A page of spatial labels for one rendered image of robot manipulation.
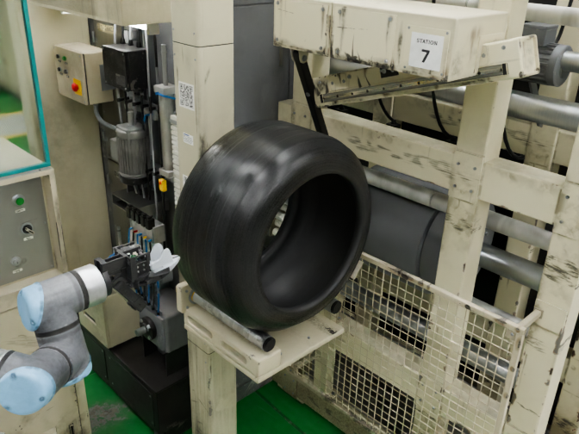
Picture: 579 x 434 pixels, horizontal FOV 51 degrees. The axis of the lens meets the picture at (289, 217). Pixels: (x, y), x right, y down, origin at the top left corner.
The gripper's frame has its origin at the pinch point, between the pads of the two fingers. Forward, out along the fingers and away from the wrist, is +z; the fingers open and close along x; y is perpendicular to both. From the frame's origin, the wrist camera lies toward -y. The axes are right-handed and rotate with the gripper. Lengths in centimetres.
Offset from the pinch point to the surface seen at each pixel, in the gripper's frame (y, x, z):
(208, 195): 13.1, 2.3, 12.6
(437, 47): 50, -32, 54
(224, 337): -34.6, 4.6, 18.4
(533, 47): 50, -45, 77
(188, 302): -32.3, 24.0, 19.5
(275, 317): -20.7, -12.2, 22.8
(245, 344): -34.4, -1.8, 20.9
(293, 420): -121, 29, 75
